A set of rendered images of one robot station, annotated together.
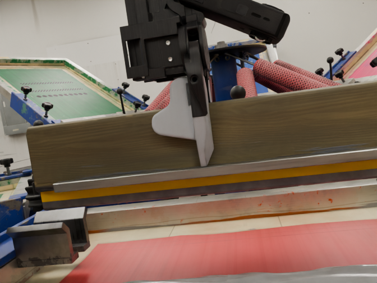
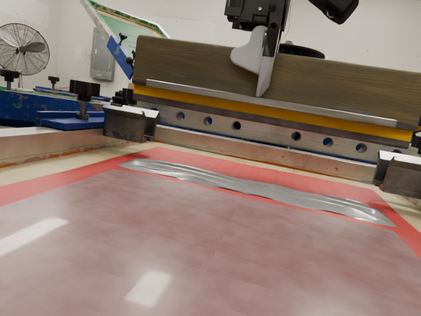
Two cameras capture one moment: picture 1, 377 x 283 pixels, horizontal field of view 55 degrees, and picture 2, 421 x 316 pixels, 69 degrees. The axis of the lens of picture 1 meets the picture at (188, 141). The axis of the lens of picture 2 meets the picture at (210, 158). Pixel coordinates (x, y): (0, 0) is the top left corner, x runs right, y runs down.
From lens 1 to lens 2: 10 cm
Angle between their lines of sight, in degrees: 6
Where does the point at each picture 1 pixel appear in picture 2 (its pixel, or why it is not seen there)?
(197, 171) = (252, 98)
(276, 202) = (295, 158)
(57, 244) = (135, 126)
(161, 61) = (252, 9)
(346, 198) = (349, 171)
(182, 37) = not seen: outside the picture
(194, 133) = (259, 69)
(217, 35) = not seen: hidden behind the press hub
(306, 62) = not seen: hidden behind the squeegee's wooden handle
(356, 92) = (388, 74)
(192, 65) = (275, 15)
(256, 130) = (304, 82)
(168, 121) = (243, 55)
